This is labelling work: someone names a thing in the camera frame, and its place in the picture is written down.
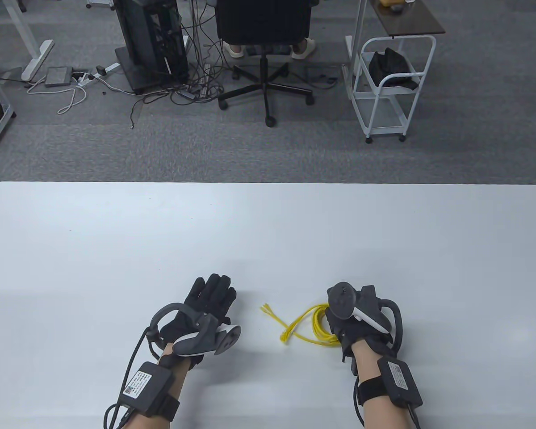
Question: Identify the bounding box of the black computer tower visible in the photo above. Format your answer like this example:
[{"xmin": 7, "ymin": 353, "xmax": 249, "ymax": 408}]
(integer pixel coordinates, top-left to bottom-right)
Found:
[{"xmin": 114, "ymin": 0, "xmax": 189, "ymax": 88}]

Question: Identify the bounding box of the black bag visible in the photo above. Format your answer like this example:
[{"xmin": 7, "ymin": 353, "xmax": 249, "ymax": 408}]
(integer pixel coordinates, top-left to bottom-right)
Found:
[{"xmin": 368, "ymin": 47, "xmax": 418, "ymax": 91}]

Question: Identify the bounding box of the black sensor box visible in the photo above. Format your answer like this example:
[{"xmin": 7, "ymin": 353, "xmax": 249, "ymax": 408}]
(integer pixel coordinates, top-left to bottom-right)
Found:
[
  {"xmin": 377, "ymin": 357, "xmax": 424, "ymax": 408},
  {"xmin": 123, "ymin": 361, "xmax": 177, "ymax": 418}
]

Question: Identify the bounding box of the white desk leg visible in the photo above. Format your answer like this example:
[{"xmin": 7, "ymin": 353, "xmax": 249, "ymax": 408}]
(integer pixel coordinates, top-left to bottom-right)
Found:
[{"xmin": 4, "ymin": 0, "xmax": 55, "ymax": 82}]

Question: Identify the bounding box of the black office chair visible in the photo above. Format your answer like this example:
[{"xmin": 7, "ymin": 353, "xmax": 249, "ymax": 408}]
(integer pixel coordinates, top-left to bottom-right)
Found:
[{"xmin": 215, "ymin": 0, "xmax": 320, "ymax": 128}]

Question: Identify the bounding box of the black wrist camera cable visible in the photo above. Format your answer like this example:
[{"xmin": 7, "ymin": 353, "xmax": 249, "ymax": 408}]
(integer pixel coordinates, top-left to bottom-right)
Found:
[{"xmin": 352, "ymin": 375, "xmax": 367, "ymax": 427}]

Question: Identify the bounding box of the bundle of black cables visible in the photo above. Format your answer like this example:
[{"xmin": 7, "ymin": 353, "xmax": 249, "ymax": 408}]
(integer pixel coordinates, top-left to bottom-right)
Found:
[{"xmin": 130, "ymin": 0, "xmax": 233, "ymax": 130}]

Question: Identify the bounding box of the yellow rope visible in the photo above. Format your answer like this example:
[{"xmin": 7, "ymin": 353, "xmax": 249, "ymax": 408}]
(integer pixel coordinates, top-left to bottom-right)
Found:
[{"xmin": 261, "ymin": 303, "xmax": 342, "ymax": 345}]

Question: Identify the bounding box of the black forearm strap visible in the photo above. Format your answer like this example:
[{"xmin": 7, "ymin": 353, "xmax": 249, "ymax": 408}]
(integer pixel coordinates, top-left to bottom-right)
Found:
[
  {"xmin": 159, "ymin": 393, "xmax": 180, "ymax": 423},
  {"xmin": 357, "ymin": 378, "xmax": 385, "ymax": 406}
]

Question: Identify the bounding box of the grey white handheld controller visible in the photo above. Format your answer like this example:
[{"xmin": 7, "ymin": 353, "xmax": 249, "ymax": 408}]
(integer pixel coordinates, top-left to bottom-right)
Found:
[
  {"xmin": 327, "ymin": 282, "xmax": 405, "ymax": 348},
  {"xmin": 148, "ymin": 303, "xmax": 242, "ymax": 356}
]

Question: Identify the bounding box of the grey flat box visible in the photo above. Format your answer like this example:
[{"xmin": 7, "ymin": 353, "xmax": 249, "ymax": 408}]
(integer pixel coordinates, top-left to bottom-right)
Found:
[{"xmin": 44, "ymin": 67, "xmax": 73, "ymax": 87}]

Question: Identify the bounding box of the white cable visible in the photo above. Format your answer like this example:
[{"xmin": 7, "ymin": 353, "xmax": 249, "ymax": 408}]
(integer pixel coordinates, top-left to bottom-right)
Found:
[{"xmin": 26, "ymin": 74, "xmax": 88, "ymax": 114}]

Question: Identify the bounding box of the white power strip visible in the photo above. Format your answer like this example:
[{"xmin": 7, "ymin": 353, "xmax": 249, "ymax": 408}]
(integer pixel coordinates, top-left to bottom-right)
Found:
[{"xmin": 74, "ymin": 63, "xmax": 121, "ymax": 86}]

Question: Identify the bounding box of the person's left hand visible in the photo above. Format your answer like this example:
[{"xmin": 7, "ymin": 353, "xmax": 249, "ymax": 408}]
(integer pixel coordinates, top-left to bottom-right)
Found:
[{"xmin": 159, "ymin": 273, "xmax": 237, "ymax": 369}]

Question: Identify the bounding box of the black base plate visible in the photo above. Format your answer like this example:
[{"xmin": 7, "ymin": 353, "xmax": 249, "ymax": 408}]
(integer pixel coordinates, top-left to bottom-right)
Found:
[{"xmin": 115, "ymin": 45, "xmax": 190, "ymax": 95}]

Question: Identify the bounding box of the white rolling cart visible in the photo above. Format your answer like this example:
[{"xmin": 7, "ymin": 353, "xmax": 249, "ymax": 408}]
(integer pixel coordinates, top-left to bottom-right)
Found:
[
  {"xmin": 348, "ymin": 35, "xmax": 437, "ymax": 144},
  {"xmin": 344, "ymin": 0, "xmax": 446, "ymax": 100}
]

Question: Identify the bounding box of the person's right hand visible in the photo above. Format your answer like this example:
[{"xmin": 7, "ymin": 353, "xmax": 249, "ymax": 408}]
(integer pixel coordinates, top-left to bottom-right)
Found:
[{"xmin": 325, "ymin": 308, "xmax": 397, "ymax": 363}]

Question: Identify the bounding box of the person's right forearm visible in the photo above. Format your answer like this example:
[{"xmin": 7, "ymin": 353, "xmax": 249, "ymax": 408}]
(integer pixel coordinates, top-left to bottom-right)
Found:
[{"xmin": 353, "ymin": 339, "xmax": 418, "ymax": 429}]

